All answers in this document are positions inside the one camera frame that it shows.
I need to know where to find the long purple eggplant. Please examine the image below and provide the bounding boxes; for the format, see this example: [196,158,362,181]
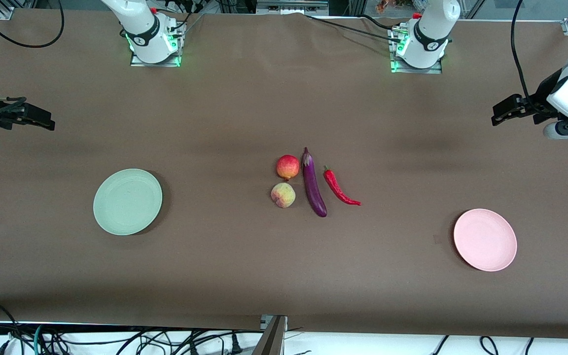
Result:
[302,147,328,218]

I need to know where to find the orange background items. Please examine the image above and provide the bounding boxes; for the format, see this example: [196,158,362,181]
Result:
[375,0,415,14]

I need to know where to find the thin black power cable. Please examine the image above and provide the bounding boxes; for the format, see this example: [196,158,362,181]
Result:
[306,14,404,44]

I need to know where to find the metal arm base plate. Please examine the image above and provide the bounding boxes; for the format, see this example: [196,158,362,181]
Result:
[389,27,443,74]
[130,22,186,68]

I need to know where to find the pale green round plate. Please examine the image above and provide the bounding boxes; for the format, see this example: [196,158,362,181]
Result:
[93,169,163,236]

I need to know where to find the pink round plate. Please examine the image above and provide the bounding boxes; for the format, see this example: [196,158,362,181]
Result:
[453,209,518,272]

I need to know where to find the metal camera post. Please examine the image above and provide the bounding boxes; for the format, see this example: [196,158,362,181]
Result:
[253,315,288,355]

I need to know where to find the red chili pepper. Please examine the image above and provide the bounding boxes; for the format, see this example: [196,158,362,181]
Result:
[323,166,362,206]

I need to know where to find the red apple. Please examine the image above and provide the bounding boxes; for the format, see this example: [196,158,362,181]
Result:
[276,154,300,181]

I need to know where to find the yellow pink peach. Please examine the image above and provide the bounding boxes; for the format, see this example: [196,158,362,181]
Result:
[270,182,296,209]

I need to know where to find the brown table cover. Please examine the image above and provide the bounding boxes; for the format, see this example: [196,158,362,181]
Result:
[0,9,568,340]

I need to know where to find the grey background device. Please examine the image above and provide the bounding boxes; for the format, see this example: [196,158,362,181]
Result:
[256,0,330,15]

